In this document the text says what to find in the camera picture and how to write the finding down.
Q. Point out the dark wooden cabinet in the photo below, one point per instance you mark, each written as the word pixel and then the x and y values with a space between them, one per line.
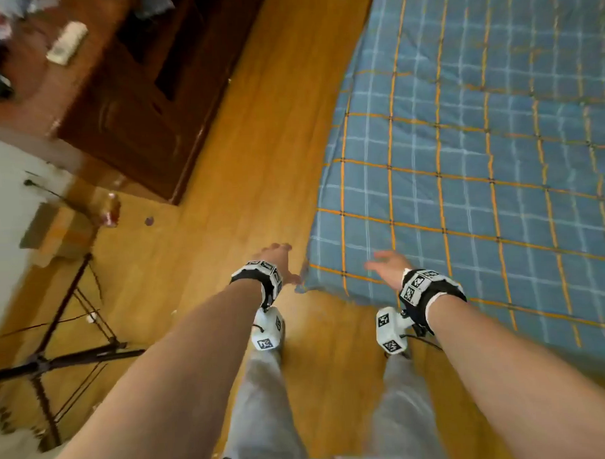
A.
pixel 130 109

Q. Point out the clear bottle red label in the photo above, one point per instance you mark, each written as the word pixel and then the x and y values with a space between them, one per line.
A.
pixel 110 210

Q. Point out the white black marker wrist camera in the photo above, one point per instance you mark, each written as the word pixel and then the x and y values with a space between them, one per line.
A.
pixel 428 287
pixel 262 278

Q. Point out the person's leg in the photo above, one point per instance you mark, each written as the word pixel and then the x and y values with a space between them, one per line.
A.
pixel 259 416
pixel 403 416

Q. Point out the grey remote control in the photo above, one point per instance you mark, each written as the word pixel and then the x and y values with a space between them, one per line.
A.
pixel 67 43

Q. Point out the person's left forearm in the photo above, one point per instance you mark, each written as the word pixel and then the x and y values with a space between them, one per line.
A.
pixel 164 390

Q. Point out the person's left leg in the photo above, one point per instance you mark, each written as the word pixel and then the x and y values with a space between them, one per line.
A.
pixel 259 416

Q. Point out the blue plaid bed sheet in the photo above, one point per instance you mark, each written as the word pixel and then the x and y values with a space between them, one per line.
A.
pixel 478 156

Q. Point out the person's right leg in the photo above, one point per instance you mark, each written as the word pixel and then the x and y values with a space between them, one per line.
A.
pixel 403 416

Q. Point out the person's right hand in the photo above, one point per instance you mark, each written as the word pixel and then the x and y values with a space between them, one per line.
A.
pixel 393 268

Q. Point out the brown cardboard box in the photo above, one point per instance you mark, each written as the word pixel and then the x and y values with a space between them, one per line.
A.
pixel 55 235

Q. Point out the person's right forearm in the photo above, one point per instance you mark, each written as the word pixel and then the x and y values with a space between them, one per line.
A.
pixel 525 377

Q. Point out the black tripod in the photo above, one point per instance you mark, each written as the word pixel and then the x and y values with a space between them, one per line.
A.
pixel 54 362

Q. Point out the person's left hand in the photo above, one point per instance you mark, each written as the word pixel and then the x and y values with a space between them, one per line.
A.
pixel 281 262

